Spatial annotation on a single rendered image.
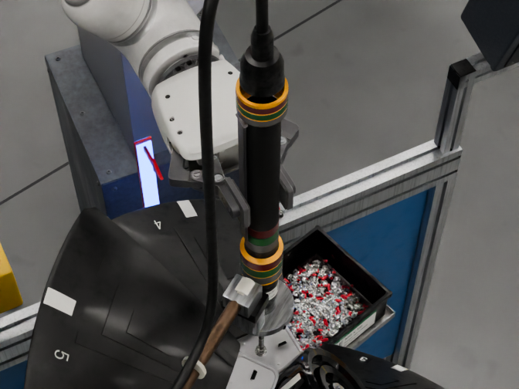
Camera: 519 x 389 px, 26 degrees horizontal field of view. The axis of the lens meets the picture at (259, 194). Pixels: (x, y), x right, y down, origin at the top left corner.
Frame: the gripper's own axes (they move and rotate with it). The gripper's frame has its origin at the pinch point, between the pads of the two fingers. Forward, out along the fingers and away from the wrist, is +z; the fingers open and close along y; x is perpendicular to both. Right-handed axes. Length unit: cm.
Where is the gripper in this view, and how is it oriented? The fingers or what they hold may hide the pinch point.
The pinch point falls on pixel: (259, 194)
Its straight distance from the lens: 104.3
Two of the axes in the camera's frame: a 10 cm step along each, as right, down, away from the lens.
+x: 0.0, -5.8, -8.1
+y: -8.9, 3.7, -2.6
